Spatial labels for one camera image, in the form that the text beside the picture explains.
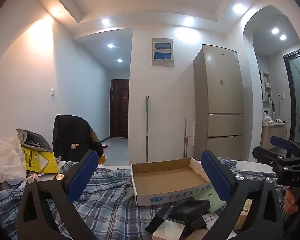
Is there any beige counter cabinet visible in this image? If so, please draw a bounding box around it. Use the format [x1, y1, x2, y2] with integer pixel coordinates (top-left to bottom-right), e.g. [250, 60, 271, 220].
[262, 124, 288, 160]

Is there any small black box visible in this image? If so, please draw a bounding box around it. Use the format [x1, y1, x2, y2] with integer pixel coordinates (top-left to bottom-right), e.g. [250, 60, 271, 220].
[145, 204, 207, 236]

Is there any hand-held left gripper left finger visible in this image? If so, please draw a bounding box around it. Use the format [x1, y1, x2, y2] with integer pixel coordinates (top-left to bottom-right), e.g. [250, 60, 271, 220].
[16, 149, 100, 240]

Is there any wall niche shelf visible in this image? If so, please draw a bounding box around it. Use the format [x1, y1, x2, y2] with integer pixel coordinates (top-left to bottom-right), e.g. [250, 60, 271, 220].
[262, 72, 272, 102]

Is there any broom with pink handle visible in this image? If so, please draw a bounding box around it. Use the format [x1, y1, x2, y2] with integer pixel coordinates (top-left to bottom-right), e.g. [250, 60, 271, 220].
[183, 118, 195, 159]

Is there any white plastic bag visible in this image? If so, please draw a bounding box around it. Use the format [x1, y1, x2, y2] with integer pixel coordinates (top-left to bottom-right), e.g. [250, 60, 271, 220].
[0, 136, 28, 184]

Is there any grey bag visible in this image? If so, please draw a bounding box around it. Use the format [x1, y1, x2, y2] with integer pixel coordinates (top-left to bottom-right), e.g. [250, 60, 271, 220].
[16, 128, 54, 153]

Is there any grey electrical panel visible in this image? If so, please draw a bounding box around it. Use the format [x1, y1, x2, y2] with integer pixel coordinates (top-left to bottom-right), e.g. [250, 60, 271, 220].
[152, 38, 175, 67]

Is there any yellow packet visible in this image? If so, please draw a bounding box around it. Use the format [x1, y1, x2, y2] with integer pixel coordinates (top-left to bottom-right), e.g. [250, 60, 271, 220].
[21, 147, 59, 174]

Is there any beige refrigerator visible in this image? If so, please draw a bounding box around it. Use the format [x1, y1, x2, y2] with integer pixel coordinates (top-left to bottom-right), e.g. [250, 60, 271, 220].
[193, 44, 245, 161]

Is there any blue plaid shirt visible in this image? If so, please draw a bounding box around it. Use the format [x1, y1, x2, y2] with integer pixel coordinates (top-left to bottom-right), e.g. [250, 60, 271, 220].
[0, 157, 288, 240]

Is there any frosted glass door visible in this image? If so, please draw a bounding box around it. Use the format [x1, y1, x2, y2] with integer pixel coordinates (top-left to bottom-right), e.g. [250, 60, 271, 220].
[283, 48, 300, 145]

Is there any person's right hand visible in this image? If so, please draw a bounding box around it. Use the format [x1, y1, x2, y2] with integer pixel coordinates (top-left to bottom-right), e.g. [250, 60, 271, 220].
[283, 187, 300, 215]

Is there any black square tray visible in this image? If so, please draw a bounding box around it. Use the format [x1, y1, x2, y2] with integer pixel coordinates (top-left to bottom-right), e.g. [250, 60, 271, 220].
[174, 199, 211, 218]

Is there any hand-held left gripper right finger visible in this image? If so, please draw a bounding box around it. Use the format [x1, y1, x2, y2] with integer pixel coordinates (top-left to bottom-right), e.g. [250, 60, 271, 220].
[200, 150, 284, 240]

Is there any dark brown door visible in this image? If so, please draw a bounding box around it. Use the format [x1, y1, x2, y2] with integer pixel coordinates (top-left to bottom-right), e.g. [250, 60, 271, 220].
[109, 79, 130, 138]

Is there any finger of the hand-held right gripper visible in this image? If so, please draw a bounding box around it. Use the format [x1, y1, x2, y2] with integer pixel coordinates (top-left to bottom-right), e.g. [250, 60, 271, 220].
[269, 135, 300, 155]
[252, 145, 300, 173]

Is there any white remote control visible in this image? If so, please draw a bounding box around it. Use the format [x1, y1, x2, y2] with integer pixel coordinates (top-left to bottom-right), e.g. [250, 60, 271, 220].
[202, 212, 225, 230]

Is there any white bundle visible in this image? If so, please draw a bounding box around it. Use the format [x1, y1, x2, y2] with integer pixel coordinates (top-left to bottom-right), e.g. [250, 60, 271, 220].
[262, 112, 274, 127]

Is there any round cream tin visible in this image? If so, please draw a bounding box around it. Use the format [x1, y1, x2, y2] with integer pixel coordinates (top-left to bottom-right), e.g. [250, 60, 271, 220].
[234, 199, 254, 230]

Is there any green snap pouch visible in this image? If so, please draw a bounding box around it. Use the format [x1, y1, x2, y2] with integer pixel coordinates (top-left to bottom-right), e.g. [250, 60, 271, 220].
[207, 187, 228, 214]

